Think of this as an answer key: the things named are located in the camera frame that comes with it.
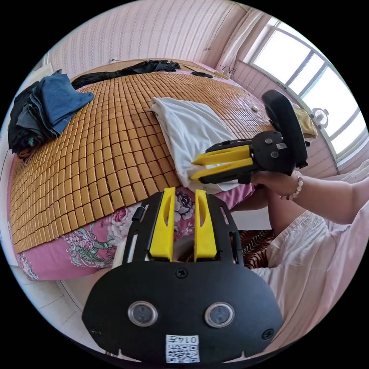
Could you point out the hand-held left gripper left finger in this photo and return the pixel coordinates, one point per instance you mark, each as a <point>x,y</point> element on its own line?
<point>165,230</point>

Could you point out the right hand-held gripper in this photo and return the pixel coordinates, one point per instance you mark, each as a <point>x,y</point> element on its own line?
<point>268,160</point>

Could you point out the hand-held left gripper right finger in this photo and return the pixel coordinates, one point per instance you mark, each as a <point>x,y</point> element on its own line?
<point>204,239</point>

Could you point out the white long sleeve shirt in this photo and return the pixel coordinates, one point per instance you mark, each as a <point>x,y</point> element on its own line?
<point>187,129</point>

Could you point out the person's right forearm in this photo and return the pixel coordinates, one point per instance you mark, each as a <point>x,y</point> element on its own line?
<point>328,199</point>

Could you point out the person's right hand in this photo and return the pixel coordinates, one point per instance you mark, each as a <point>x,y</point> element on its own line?
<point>276,183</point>

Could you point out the striped brown floor mat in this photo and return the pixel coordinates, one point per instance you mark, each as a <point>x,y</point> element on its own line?
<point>256,248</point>

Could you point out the yellow cloth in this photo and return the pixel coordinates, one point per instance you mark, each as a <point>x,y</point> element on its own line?
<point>307,124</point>

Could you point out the small black flat object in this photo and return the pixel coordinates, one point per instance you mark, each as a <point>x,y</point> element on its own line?
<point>201,74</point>

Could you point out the bed with woven mat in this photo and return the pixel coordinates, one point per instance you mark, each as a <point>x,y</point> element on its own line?
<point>101,158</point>

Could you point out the person's body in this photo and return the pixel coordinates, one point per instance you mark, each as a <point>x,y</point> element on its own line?
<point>302,253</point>

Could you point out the small white fan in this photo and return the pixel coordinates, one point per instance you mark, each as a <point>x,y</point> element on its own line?
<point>320,117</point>

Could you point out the window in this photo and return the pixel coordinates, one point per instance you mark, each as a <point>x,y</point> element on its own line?
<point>288,54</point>

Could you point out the white curtain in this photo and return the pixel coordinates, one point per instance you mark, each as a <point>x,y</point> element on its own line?
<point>245,37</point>

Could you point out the black garment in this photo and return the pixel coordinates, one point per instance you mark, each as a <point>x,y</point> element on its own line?
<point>138,69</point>

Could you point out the pile of clothes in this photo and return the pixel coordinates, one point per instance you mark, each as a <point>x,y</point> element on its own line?
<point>49,103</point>

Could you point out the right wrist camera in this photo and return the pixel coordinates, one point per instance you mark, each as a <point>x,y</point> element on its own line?
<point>285,124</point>

